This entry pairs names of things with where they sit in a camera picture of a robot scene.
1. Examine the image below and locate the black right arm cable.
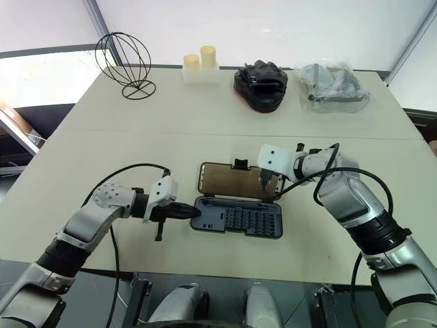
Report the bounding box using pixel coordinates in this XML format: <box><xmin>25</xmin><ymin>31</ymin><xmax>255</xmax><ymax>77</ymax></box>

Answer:
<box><xmin>274</xmin><ymin>142</ymin><xmax>394</xmax><ymax>295</ymax></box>

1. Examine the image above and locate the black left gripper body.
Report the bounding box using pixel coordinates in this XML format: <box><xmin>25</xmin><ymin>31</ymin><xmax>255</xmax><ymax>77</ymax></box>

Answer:
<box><xmin>150</xmin><ymin>202</ymin><xmax>175</xmax><ymax>242</ymax></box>

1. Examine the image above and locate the clear bag with goggles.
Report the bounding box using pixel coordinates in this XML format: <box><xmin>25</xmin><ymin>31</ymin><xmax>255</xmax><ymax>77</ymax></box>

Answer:
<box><xmin>294</xmin><ymin>59</ymin><xmax>372</xmax><ymax>114</ymax></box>

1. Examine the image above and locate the black wire globe stand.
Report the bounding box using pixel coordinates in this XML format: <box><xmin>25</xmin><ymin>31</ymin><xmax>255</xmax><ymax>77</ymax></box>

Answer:
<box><xmin>95</xmin><ymin>31</ymin><xmax>157</xmax><ymax>101</ymax></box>

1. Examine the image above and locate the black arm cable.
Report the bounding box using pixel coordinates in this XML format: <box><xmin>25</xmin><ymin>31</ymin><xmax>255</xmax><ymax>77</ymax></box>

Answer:
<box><xmin>274</xmin><ymin>142</ymin><xmax>394</xmax><ymax>295</ymax></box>
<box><xmin>81</xmin><ymin>163</ymin><xmax>172</xmax><ymax>328</ymax></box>

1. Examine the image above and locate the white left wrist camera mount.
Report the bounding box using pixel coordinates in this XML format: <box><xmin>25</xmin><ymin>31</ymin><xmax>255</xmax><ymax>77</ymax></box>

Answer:
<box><xmin>142</xmin><ymin>176</ymin><xmax>180</xmax><ymax>223</ymax></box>

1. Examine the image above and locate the tall cream cylinder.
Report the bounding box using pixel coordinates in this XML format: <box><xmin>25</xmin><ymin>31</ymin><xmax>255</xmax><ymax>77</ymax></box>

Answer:
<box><xmin>199</xmin><ymin>45</ymin><xmax>219</xmax><ymax>70</ymax></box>

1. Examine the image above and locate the white plastic holder box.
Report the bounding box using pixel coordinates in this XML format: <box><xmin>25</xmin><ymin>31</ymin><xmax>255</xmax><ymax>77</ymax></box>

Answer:
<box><xmin>181</xmin><ymin>64</ymin><xmax>221</xmax><ymax>85</ymax></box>

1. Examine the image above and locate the black metal bracket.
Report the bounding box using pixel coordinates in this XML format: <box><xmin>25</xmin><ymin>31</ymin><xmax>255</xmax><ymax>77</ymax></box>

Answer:
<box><xmin>122</xmin><ymin>275</ymin><xmax>152</xmax><ymax>327</ymax></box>
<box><xmin>313</xmin><ymin>286</ymin><xmax>339</xmax><ymax>328</ymax></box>

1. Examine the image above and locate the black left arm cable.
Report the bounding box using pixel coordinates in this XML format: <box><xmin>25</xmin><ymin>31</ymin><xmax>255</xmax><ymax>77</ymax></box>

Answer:
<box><xmin>81</xmin><ymin>163</ymin><xmax>172</xmax><ymax>328</ymax></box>

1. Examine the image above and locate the silver rounded robot leg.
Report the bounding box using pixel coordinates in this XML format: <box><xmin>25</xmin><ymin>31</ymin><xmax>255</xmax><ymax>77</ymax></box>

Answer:
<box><xmin>243</xmin><ymin>282</ymin><xmax>285</xmax><ymax>327</ymax></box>
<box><xmin>147</xmin><ymin>282</ymin><xmax>206</xmax><ymax>325</ymax></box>

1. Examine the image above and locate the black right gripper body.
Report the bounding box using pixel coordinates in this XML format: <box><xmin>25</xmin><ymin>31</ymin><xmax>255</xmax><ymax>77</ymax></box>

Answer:
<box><xmin>259</xmin><ymin>167</ymin><xmax>276</xmax><ymax>187</ymax></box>

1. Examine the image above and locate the white and wooden shelf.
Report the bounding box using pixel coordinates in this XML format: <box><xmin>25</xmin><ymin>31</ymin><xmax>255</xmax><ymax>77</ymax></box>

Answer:
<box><xmin>0</xmin><ymin>100</ymin><xmax>47</xmax><ymax>169</ymax></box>

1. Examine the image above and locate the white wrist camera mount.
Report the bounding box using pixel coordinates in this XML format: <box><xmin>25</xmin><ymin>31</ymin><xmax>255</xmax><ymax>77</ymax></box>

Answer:
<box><xmin>142</xmin><ymin>176</ymin><xmax>180</xmax><ymax>223</ymax></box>
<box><xmin>256</xmin><ymin>144</ymin><xmax>297</xmax><ymax>178</ymax></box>

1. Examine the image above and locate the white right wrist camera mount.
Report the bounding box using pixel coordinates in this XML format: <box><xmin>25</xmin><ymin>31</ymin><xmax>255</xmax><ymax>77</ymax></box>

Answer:
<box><xmin>256</xmin><ymin>144</ymin><xmax>297</xmax><ymax>178</ymax></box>

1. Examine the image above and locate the dark furniture piece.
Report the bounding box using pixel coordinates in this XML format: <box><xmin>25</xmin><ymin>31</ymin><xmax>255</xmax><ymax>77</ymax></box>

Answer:
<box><xmin>401</xmin><ymin>107</ymin><xmax>437</xmax><ymax>141</ymax></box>

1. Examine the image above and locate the black sandals pair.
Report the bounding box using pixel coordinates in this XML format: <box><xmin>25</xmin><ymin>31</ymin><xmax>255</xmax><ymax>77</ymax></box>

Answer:
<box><xmin>233</xmin><ymin>59</ymin><xmax>289</xmax><ymax>113</ymax></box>

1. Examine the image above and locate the short cream cylinder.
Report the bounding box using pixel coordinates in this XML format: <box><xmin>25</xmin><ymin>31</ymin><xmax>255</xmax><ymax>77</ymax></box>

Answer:
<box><xmin>183</xmin><ymin>53</ymin><xmax>201</xmax><ymax>72</ymax></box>

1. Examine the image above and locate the grey screwdriver bit case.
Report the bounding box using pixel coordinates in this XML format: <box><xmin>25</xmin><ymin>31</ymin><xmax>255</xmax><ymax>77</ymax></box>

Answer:
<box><xmin>190</xmin><ymin>158</ymin><xmax>286</xmax><ymax>241</ymax></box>

